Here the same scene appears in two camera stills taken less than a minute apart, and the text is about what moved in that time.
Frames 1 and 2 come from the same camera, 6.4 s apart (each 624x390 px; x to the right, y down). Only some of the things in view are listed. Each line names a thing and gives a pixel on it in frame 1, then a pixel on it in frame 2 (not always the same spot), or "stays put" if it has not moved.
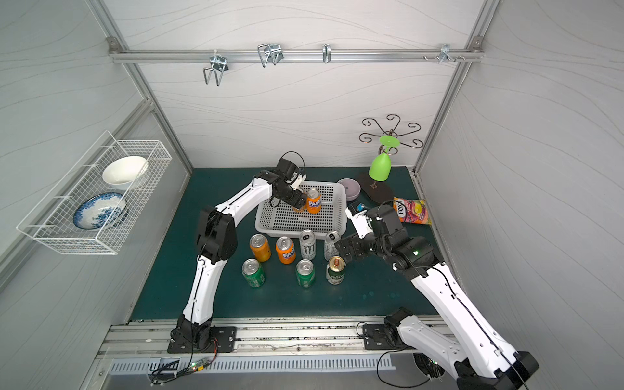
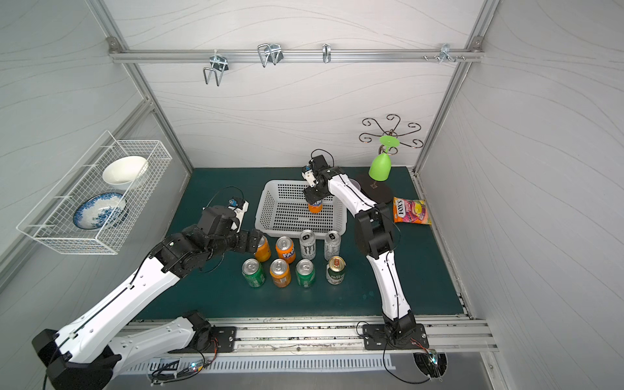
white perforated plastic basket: (275, 218) stays put
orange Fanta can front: (286, 249) stays put
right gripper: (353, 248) -> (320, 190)
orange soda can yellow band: (260, 247) stays put
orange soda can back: (302, 209) -> (280, 273)
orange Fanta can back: (314, 201) stays put
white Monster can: (307, 244) stays put
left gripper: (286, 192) -> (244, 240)
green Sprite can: (253, 273) stays put
